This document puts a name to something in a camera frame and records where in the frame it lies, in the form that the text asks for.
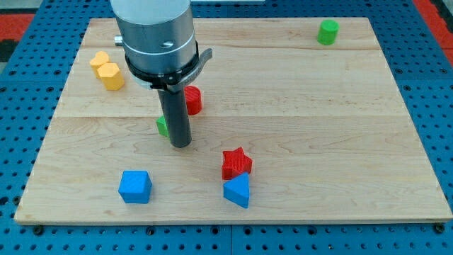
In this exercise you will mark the blue triangle block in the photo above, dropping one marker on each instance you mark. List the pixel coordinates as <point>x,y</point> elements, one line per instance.
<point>237,190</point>

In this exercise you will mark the wooden board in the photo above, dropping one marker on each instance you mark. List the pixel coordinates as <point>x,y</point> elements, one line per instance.
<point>330,137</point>

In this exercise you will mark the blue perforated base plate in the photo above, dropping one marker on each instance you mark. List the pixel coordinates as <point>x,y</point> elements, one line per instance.
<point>34,78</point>

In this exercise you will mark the yellow heart block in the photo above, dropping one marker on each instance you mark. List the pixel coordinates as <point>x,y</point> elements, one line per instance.
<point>100,58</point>

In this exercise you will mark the red cylinder block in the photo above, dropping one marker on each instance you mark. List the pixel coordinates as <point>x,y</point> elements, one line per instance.
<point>193,99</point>

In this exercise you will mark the blue cube block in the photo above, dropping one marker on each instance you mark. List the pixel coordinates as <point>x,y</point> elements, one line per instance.
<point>135,186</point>

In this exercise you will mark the green cylinder block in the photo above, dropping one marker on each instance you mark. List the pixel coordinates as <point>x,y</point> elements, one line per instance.
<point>328,31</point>

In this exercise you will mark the red star block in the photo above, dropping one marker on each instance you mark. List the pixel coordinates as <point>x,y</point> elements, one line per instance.
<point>235,163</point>

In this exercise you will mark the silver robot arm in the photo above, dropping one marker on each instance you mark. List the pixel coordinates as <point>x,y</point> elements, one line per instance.
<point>158,37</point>

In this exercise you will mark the yellow hexagon block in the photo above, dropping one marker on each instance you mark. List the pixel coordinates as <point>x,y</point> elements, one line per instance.
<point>111,76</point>

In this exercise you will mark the green star block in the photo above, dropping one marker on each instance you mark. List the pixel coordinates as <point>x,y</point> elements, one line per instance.
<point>162,126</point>

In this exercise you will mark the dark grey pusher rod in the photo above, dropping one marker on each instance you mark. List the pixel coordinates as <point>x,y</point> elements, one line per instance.
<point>176,117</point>

